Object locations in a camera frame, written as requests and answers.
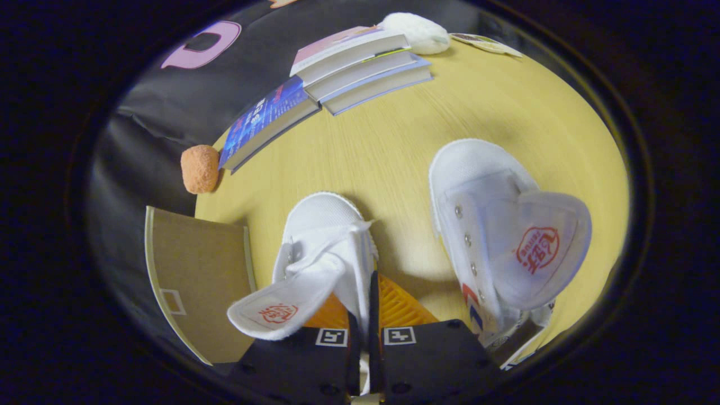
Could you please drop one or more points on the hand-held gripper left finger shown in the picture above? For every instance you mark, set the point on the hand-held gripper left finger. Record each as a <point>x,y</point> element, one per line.
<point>292,360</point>

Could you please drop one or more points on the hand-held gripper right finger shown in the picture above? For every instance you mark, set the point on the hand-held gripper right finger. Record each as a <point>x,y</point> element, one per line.
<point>433,354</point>

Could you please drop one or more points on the brown cardboard storage box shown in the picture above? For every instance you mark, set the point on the brown cardboard storage box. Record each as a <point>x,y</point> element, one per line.
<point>197,270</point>

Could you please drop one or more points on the white canvas shoe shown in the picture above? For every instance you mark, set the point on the white canvas shoe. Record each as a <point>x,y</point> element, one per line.
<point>478,169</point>
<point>323,225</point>

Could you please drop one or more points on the orange fuzzy ball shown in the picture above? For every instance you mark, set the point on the orange fuzzy ball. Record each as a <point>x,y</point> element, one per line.
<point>199,169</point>

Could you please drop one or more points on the black backdrop cloth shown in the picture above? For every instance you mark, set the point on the black backdrop cloth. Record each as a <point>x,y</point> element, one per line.
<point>157,140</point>

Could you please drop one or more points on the white book with yellow tab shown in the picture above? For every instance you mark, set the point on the white book with yellow tab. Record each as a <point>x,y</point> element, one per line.
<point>360,73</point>

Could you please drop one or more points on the white divided snack tray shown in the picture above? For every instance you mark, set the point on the white divided snack tray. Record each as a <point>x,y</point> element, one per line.
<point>486,44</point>

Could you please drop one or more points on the white plush toy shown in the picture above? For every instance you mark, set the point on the white plush toy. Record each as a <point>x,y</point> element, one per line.
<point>416,32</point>

